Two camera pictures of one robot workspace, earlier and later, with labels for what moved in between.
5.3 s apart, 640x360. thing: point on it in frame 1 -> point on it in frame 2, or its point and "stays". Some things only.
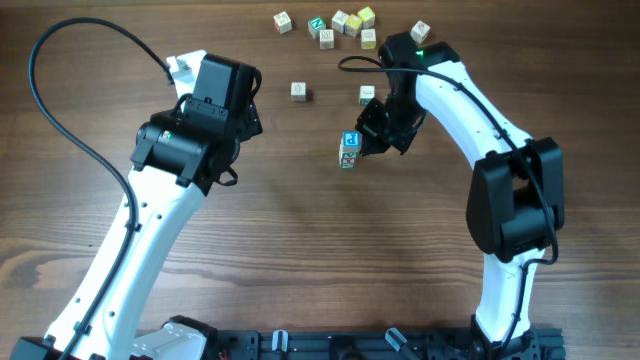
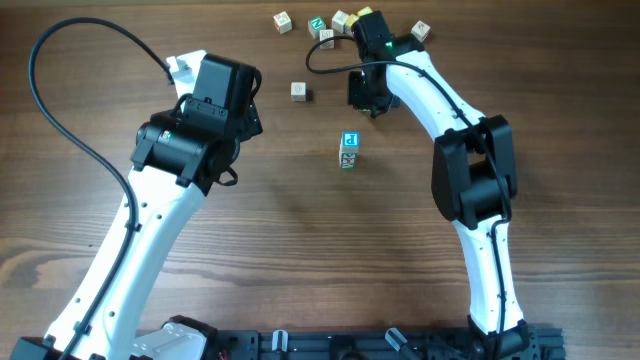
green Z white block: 298,91 stays
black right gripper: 373,140 -> 355,99
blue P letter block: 351,139 stays
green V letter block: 350,154 stays
